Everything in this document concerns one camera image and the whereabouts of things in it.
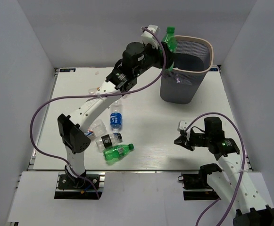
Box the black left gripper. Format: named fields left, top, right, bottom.
left=134, top=41, right=178, bottom=77

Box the green bottle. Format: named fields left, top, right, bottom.
left=103, top=144, right=134, bottom=164
left=161, top=27, right=178, bottom=71

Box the clear ribbed water bottle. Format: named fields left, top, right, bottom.
left=174, top=73, right=188, bottom=84

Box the black label clear bottle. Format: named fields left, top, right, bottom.
left=96, top=133, right=122, bottom=152

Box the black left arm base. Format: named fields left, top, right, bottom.
left=54, top=173, right=105, bottom=200

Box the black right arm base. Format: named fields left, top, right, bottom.
left=178, top=163, right=222, bottom=201

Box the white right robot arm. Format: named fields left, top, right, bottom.
left=174, top=117, right=274, bottom=226

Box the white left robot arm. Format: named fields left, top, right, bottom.
left=57, top=41, right=177, bottom=188

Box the grey mesh waste bin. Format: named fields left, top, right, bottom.
left=160, top=35, right=214, bottom=104

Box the blue sticker right corner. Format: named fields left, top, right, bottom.
left=210, top=67, right=219, bottom=72

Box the blue sticker corner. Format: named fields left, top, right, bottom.
left=210, top=67, right=219, bottom=72
left=59, top=68, right=76, bottom=73

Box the blue label clear bottle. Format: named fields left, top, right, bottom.
left=110, top=99, right=122, bottom=134

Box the white blue label bottle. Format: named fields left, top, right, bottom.
left=84, top=119, right=107, bottom=138

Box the yellow label clear bottle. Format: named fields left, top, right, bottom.
left=88, top=87, right=100, bottom=95

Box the blue sticker left corner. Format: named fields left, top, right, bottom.
left=59, top=68, right=76, bottom=73

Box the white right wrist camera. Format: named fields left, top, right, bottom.
left=177, top=120, right=190, bottom=134

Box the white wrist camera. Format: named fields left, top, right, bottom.
left=177, top=120, right=190, bottom=134
left=141, top=24, right=160, bottom=49

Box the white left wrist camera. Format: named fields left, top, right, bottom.
left=141, top=24, right=160, bottom=49

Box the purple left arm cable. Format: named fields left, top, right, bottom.
left=30, top=27, right=168, bottom=200

